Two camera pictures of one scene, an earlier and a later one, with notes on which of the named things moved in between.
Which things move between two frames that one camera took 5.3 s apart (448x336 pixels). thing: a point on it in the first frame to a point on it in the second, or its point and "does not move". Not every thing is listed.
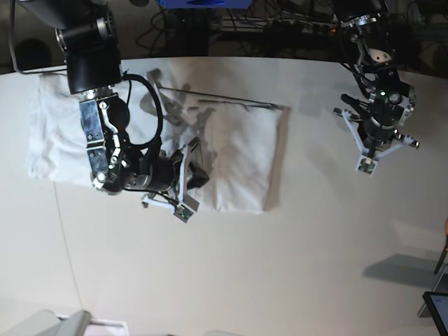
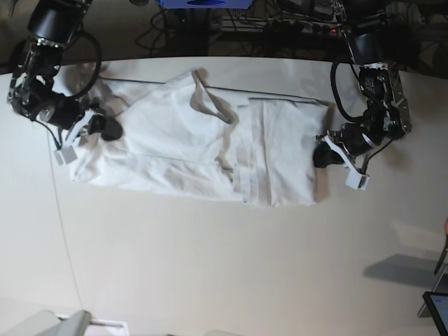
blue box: [172, 4] does not move
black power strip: [276, 26] does not move
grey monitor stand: [441, 286] does not move
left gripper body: [170, 175] to [80, 120]
